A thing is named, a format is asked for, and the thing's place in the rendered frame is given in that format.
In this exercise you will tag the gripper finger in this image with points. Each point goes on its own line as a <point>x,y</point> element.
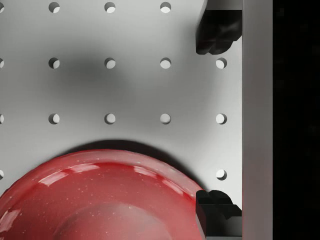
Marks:
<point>217,215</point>
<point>217,30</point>

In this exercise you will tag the red plate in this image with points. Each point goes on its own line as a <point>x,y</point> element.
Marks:
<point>100,195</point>

